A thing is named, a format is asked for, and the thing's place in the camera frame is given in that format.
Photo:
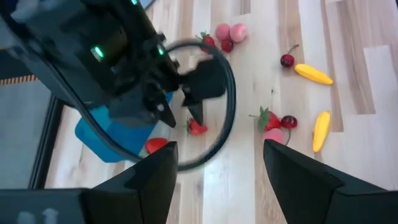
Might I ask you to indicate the black orange striped floor mat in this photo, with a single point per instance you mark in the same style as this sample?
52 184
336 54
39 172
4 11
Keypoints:
18 80

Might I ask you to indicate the yellow toy banana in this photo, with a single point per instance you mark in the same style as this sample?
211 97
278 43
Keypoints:
321 130
312 74

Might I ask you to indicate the teal plastic container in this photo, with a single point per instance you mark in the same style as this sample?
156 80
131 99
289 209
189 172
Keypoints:
124 137

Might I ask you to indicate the black aluminium table frame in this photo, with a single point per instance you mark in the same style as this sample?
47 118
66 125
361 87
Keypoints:
46 146

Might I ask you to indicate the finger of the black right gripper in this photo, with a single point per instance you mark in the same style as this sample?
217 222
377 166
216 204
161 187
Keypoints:
196 113
164 112

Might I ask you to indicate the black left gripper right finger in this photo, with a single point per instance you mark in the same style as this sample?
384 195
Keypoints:
298 186

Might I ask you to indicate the pink toy peach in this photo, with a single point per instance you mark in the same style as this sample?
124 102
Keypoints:
238 32
273 135
222 31

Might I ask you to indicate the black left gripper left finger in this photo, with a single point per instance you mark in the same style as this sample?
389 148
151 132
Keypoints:
149 186

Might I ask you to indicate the large red toy strawberry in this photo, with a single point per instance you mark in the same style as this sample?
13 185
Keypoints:
155 144

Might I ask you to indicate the dark red toy cherry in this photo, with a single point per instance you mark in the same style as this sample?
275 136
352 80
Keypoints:
289 122
287 60
227 45

